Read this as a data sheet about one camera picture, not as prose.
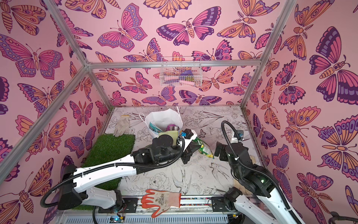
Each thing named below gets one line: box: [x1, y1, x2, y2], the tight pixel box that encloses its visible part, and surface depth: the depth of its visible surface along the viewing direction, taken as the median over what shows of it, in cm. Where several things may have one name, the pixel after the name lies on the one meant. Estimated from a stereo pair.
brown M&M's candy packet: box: [165, 124, 180, 132], surface depth 87 cm
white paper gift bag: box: [138, 106, 184, 140], surface depth 87 cm
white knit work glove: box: [113, 114, 131, 137], surface depth 108 cm
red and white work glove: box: [141, 189, 182, 218], surface depth 76 cm
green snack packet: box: [192, 137, 214, 159], surface depth 65 cm
